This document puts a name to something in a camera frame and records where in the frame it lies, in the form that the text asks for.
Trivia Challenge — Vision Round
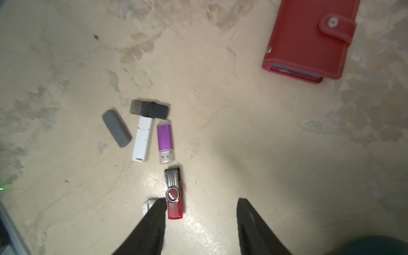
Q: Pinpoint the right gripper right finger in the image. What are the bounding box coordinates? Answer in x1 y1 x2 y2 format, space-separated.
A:
237 198 291 255

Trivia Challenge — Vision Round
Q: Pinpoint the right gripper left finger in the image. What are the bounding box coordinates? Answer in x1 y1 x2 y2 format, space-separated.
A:
114 198 167 255

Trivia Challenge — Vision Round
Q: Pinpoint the white lilac usb drive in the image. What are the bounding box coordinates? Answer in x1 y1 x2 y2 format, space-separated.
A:
142 198 158 216

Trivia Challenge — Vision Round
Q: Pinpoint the dark red swivel usb drive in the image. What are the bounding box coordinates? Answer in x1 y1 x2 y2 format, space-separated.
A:
164 167 184 220

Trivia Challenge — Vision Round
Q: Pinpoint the grey usb drive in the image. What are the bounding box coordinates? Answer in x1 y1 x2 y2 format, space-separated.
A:
102 108 132 148

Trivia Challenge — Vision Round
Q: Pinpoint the teal plastic storage box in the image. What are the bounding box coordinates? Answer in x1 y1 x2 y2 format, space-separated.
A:
327 235 408 255

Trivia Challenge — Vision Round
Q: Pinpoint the purple usb drive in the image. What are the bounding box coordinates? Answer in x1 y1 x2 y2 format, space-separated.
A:
157 120 174 164

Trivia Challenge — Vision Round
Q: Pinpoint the black translucent usb drive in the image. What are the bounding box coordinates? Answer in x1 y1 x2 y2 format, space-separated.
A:
130 100 170 120

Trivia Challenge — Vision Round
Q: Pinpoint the red leather wallet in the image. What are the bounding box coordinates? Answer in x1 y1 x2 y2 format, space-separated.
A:
261 0 360 84

